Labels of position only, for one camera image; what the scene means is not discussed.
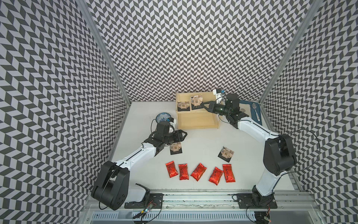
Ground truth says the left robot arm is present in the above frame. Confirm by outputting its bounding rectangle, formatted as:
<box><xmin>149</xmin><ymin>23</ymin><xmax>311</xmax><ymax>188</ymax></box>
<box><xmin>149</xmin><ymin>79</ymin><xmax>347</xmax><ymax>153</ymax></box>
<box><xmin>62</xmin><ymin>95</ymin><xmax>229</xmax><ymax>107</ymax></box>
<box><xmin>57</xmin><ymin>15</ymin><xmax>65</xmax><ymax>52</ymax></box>
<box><xmin>91</xmin><ymin>121</ymin><xmax>187</xmax><ymax>211</ymax></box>

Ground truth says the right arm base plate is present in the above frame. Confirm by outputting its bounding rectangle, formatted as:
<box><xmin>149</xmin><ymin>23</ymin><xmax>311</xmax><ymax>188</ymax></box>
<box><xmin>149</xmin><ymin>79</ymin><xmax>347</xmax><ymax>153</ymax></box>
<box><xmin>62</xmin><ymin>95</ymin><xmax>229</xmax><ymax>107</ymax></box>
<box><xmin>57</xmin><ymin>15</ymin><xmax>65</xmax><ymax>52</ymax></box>
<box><xmin>235</xmin><ymin>193</ymin><xmax>278</xmax><ymax>209</ymax></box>

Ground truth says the wooden two-tier shelf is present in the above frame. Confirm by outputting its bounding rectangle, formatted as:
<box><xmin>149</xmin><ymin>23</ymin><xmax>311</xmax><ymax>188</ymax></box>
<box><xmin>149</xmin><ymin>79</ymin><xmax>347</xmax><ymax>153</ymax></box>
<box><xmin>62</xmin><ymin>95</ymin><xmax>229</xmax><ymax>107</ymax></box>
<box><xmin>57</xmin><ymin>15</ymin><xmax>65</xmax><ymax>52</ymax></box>
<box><xmin>176</xmin><ymin>92</ymin><xmax>220</xmax><ymax>130</ymax></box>

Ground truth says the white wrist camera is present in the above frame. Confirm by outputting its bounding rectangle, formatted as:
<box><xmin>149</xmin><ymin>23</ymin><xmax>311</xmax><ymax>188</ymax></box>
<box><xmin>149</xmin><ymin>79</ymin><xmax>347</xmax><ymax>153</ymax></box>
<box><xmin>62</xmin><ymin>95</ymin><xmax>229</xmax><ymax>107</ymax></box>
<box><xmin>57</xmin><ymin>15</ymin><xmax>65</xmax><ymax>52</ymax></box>
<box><xmin>167</xmin><ymin>118</ymin><xmax>177</xmax><ymax>130</ymax></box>
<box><xmin>213</xmin><ymin>88</ymin><xmax>226</xmax><ymax>104</ymax></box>

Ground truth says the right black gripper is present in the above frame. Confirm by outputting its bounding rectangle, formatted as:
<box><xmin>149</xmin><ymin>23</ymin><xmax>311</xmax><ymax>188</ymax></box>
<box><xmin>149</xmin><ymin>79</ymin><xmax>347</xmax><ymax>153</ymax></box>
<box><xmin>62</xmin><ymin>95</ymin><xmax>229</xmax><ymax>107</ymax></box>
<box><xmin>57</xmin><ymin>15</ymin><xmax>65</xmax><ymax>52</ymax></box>
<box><xmin>201</xmin><ymin>99</ymin><xmax>231</xmax><ymax>115</ymax></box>

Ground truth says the white handled spoon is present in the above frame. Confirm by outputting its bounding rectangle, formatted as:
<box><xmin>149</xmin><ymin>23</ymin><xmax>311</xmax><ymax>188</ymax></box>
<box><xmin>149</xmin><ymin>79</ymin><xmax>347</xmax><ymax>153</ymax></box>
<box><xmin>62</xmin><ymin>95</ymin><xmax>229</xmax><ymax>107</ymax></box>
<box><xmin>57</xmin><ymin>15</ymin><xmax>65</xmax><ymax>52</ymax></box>
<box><xmin>252</xmin><ymin>103</ymin><xmax>261</xmax><ymax>122</ymax></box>

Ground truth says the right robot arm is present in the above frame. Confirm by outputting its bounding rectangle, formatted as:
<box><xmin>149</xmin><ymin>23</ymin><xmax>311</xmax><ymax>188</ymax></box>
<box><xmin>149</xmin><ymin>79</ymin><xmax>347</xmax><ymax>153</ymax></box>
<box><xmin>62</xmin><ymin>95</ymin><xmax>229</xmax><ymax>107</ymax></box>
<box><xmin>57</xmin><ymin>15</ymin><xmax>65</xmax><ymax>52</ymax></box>
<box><xmin>200</xmin><ymin>94</ymin><xmax>297</xmax><ymax>205</ymax></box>

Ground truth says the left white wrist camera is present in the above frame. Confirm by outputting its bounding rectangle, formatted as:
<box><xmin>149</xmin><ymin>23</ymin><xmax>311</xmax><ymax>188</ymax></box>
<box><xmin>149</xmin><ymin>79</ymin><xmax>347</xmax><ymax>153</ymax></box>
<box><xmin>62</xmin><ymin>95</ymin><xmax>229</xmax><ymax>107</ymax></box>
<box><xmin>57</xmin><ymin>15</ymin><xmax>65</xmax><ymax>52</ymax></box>
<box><xmin>167</xmin><ymin>118</ymin><xmax>177</xmax><ymax>130</ymax></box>

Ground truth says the black floral tea bag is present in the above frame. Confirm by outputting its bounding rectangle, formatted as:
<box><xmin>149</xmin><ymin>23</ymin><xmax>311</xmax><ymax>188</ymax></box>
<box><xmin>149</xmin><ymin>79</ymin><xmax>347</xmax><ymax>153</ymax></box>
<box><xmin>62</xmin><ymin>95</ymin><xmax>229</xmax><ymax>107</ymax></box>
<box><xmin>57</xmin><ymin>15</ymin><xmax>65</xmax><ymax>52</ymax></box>
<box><xmin>190</xmin><ymin>94</ymin><xmax>203</xmax><ymax>110</ymax></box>
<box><xmin>177</xmin><ymin>101</ymin><xmax>190</xmax><ymax>112</ymax></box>
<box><xmin>170</xmin><ymin>142</ymin><xmax>182</xmax><ymax>155</ymax></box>
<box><xmin>218</xmin><ymin>146</ymin><xmax>235</xmax><ymax>162</ymax></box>

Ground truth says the aluminium front rail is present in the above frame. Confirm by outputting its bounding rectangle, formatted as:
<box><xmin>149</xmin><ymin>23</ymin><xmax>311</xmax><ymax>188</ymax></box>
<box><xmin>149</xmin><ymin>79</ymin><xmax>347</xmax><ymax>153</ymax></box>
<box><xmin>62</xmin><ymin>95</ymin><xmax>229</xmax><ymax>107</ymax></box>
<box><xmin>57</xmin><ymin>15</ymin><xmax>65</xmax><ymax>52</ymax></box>
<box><xmin>83</xmin><ymin>190</ymin><xmax>322</xmax><ymax>213</ymax></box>

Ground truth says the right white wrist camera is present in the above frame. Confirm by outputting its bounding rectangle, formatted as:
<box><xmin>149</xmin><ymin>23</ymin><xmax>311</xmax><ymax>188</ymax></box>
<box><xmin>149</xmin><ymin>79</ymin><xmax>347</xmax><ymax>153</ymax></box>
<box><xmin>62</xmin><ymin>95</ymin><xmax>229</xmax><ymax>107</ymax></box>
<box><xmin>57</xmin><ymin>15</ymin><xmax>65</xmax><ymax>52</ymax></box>
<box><xmin>213</xmin><ymin>88</ymin><xmax>226</xmax><ymax>104</ymax></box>

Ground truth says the teal tray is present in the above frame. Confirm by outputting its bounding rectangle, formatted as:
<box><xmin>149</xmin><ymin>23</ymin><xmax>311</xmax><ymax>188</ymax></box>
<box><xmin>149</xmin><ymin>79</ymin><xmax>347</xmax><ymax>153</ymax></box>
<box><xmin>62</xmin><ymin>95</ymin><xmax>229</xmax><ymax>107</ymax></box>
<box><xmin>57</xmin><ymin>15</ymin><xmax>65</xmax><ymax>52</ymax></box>
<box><xmin>240</xmin><ymin>100</ymin><xmax>263</xmax><ymax>125</ymax></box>

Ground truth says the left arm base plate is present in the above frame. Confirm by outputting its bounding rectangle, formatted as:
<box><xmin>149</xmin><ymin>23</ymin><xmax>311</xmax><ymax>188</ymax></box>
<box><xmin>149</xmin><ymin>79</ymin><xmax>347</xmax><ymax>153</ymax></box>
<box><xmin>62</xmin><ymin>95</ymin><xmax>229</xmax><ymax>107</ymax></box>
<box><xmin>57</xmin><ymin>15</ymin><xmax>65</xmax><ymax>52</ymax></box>
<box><xmin>125</xmin><ymin>193</ymin><xmax>164</xmax><ymax>209</ymax></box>

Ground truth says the blue white ceramic bowl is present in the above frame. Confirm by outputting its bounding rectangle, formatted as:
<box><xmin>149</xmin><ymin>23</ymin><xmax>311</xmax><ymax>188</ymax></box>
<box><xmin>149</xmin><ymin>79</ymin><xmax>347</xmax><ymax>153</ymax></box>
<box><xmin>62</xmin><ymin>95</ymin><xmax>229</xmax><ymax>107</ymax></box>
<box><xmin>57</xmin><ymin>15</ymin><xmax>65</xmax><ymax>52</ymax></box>
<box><xmin>155</xmin><ymin>113</ymin><xmax>172</xmax><ymax>123</ymax></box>

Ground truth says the red tea bag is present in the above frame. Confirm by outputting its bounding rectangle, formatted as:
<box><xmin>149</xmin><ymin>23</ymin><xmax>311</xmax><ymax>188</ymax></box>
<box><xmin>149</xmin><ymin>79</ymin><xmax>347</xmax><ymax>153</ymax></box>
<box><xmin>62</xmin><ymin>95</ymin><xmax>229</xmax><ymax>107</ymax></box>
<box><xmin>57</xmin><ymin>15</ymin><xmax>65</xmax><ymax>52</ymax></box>
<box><xmin>191</xmin><ymin>163</ymin><xmax>207</xmax><ymax>182</ymax></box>
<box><xmin>223</xmin><ymin>164</ymin><xmax>235</xmax><ymax>183</ymax></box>
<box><xmin>209</xmin><ymin>167</ymin><xmax>223</xmax><ymax>186</ymax></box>
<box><xmin>178</xmin><ymin>163</ymin><xmax>189</xmax><ymax>180</ymax></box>
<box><xmin>166</xmin><ymin>161</ymin><xmax>179</xmax><ymax>178</ymax></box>

